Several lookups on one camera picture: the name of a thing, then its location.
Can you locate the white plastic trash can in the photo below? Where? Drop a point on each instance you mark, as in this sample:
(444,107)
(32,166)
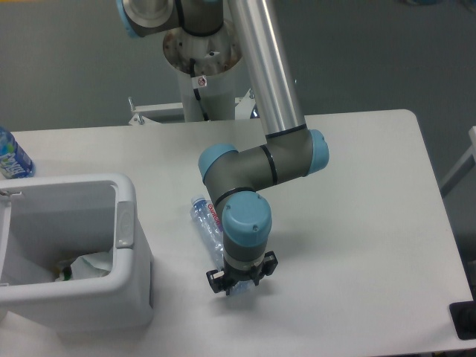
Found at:
(46,220)

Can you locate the white metal base frame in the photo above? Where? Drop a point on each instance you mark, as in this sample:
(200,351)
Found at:
(245,108)

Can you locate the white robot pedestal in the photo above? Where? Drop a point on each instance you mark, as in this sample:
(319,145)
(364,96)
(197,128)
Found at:
(206,67)

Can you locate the white frame right edge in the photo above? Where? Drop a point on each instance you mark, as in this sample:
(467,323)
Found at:
(464,164)

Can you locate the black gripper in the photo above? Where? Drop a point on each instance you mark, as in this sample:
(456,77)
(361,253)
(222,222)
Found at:
(235,271)

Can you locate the white paper carton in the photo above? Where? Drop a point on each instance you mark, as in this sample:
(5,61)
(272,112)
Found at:
(92,265)

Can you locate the clear plastic water bottle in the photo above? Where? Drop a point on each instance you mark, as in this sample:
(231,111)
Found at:
(208,224)

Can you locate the black table clamp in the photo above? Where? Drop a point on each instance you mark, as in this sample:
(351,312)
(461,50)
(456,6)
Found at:
(463,316)

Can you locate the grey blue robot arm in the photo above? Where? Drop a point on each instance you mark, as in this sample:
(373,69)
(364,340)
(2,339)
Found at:
(235,178)

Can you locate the blue labelled bottle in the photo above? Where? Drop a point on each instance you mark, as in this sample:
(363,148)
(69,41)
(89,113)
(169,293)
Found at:
(15,162)

